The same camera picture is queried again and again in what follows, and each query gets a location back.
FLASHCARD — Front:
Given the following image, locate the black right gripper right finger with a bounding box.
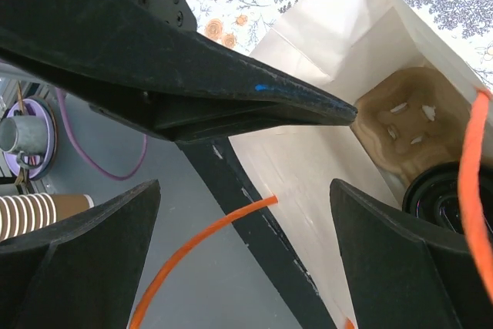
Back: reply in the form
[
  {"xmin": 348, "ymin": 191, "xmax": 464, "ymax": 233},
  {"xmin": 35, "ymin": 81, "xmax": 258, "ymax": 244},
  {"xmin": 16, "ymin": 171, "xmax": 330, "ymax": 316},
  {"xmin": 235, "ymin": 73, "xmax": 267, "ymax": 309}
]
[{"xmin": 330, "ymin": 180, "xmax": 492, "ymax": 328}]

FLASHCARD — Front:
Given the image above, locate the brown paper gift bag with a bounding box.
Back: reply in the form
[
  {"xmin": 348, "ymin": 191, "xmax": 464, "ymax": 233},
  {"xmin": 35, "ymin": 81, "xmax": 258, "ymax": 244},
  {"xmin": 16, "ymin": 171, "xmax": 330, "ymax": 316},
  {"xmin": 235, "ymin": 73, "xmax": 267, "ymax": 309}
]
[{"xmin": 229, "ymin": 0, "xmax": 483, "ymax": 326}]

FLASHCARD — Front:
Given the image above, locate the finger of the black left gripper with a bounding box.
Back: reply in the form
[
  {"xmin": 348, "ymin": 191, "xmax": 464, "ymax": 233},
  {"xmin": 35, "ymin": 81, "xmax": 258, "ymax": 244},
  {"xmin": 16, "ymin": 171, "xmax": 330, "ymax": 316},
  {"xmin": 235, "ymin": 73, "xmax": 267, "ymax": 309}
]
[{"xmin": 1, "ymin": 0, "xmax": 357, "ymax": 143}]

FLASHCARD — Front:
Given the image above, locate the black plastic cup lid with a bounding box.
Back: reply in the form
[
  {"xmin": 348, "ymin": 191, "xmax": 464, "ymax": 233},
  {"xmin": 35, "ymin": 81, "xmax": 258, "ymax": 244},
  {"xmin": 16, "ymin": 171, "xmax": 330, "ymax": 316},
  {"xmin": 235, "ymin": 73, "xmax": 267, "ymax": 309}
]
[{"xmin": 402, "ymin": 163, "xmax": 493, "ymax": 236}]

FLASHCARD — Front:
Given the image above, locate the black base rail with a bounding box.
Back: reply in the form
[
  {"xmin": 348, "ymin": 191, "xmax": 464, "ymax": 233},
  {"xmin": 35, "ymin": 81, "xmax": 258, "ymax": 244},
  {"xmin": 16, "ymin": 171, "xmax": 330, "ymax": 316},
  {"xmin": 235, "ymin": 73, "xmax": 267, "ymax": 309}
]
[{"xmin": 178, "ymin": 138, "xmax": 336, "ymax": 329}]

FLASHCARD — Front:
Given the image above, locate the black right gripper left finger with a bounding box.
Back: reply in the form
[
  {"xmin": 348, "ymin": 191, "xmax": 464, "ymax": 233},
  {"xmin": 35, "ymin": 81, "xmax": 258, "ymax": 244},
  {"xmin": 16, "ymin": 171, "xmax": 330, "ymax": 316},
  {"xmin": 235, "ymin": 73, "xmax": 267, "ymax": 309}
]
[{"xmin": 1, "ymin": 180, "xmax": 160, "ymax": 329}]

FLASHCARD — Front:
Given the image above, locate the grey metal mug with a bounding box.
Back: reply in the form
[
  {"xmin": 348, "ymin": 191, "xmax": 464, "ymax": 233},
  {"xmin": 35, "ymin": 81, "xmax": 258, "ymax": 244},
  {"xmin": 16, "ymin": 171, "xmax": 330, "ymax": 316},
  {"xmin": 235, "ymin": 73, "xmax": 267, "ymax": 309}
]
[{"xmin": 1, "ymin": 116, "xmax": 49, "ymax": 170}]

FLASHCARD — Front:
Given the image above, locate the striped paper cup stack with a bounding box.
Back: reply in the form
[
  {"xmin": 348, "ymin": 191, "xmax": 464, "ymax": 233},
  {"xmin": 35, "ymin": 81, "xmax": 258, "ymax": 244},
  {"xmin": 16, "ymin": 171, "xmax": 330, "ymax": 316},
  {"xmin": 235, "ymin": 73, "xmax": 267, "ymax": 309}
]
[{"xmin": 0, "ymin": 193, "xmax": 95, "ymax": 241}]

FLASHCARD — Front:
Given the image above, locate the cardboard cup carrier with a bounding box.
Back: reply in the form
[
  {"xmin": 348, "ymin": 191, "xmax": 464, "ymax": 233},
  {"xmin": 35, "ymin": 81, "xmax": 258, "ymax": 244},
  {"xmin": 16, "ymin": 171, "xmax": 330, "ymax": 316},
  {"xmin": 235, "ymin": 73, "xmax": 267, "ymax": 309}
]
[{"xmin": 351, "ymin": 67, "xmax": 470, "ymax": 186}]

